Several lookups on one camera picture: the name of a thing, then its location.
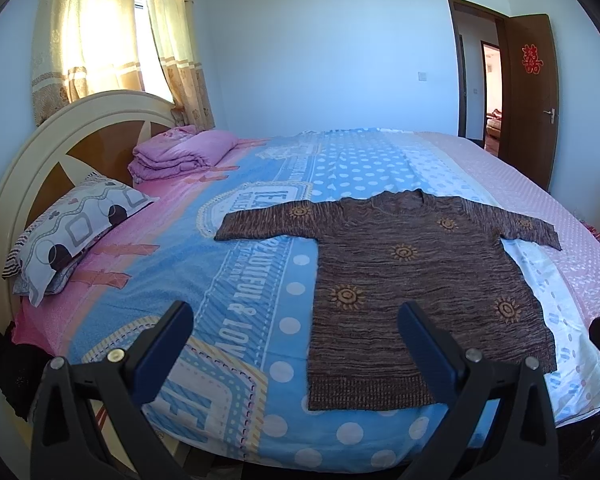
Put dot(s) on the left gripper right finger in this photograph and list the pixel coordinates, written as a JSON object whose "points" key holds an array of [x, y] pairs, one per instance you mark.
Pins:
{"points": [[499, 423]]}

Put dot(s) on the brown wooden door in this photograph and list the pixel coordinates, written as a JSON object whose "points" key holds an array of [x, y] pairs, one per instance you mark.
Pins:
{"points": [[529, 140]]}

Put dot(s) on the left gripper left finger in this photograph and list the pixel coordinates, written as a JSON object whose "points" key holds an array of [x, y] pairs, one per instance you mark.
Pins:
{"points": [[67, 442]]}

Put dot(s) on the black clothes beside bed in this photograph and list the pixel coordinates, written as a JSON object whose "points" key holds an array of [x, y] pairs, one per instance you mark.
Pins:
{"points": [[21, 370]]}

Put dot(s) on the cream wooden headboard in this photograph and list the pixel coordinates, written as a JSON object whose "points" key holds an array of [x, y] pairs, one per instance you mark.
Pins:
{"points": [[97, 133]]}

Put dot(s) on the patterned white pillow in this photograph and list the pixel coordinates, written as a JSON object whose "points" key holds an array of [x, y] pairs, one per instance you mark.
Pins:
{"points": [[41, 258]]}

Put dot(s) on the blue patterned bed sheet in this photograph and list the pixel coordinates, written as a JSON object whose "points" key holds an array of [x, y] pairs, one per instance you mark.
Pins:
{"points": [[239, 390]]}

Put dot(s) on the folded pink quilt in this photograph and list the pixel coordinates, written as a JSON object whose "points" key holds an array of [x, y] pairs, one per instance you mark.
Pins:
{"points": [[179, 151]]}

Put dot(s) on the yellow patterned curtain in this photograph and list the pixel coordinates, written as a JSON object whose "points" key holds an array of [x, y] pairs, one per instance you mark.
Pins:
{"points": [[84, 47]]}

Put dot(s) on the brown knitted sweater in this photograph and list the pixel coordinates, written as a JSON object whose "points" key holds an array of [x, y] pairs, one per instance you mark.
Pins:
{"points": [[444, 253]]}

